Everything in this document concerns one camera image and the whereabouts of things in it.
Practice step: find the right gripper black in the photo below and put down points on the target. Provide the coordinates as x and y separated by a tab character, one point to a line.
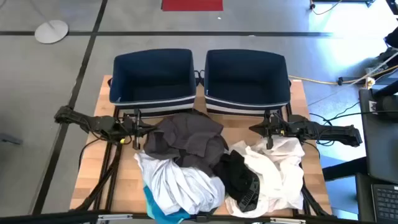
280	129

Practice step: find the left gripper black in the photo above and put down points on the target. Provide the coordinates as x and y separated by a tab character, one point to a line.
136	127

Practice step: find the dark grey garment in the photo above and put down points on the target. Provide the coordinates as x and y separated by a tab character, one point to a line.
186	133

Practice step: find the white garment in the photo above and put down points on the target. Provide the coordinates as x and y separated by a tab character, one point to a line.
280	174

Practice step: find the black garment printed waistband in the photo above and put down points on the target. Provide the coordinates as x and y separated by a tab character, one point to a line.
236	177

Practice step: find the light grey shirt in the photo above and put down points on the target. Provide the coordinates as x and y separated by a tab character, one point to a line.
177	186

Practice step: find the blue garment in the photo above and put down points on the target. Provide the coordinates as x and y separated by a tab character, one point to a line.
168	217

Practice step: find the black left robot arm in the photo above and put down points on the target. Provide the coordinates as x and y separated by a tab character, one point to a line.
99	124

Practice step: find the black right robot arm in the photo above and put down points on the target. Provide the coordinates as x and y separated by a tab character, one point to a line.
335	132

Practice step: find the navy white-striped fabric bin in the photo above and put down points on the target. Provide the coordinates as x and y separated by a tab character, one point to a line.
149	74
245	74

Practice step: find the black desk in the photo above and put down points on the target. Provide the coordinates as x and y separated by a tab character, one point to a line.
363	199

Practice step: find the red floor mat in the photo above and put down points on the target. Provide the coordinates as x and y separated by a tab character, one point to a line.
192	5

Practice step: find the round grey stand base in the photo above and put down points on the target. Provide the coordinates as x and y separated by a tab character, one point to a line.
51	31

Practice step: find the black aluminium rig frame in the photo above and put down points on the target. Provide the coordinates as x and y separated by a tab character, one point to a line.
115	161

